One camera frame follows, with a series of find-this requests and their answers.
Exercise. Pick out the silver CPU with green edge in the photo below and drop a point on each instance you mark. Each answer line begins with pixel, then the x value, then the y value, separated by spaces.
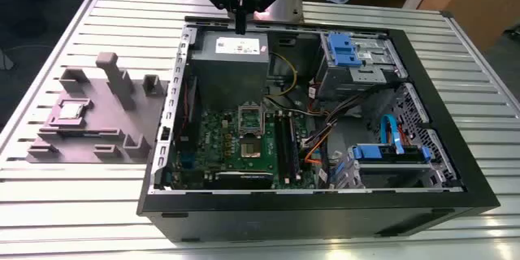
pixel 71 111

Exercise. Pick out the CPU socket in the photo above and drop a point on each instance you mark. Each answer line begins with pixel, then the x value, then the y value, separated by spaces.
pixel 252 148

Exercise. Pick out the blue plastic drive latch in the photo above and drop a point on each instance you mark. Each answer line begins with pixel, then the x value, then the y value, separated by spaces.
pixel 341 47

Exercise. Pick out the grey power supply unit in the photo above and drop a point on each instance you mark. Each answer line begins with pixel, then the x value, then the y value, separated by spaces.
pixel 227 77

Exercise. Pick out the silver drive cage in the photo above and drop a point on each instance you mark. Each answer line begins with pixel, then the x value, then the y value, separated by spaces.
pixel 365 77

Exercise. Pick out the thin metal locking lever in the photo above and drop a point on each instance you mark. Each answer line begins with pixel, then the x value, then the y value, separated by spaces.
pixel 267 107

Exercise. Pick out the green motherboard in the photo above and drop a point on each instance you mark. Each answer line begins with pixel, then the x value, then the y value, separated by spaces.
pixel 213 126

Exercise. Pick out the black RAM slot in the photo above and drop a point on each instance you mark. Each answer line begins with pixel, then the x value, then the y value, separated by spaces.
pixel 279 147

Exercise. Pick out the grey parts rack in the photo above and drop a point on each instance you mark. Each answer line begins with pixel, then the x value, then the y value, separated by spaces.
pixel 105 120

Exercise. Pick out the hard disk in blue carrier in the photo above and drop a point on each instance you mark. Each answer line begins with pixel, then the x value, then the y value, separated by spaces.
pixel 371 152

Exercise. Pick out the RAM stick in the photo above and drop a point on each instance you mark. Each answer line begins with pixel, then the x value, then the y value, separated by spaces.
pixel 81 134

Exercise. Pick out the blue board connector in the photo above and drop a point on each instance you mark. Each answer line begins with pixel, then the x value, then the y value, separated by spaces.
pixel 187 162

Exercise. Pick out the black graphics card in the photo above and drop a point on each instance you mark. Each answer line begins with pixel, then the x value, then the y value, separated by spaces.
pixel 243 181

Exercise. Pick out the silver disk bay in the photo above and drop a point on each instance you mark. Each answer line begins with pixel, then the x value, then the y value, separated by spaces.
pixel 439 177

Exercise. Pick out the black PC case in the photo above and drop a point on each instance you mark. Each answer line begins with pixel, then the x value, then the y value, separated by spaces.
pixel 284 220

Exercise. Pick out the blue plastic drive rail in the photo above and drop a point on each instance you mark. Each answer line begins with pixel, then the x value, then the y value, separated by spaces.
pixel 337 174

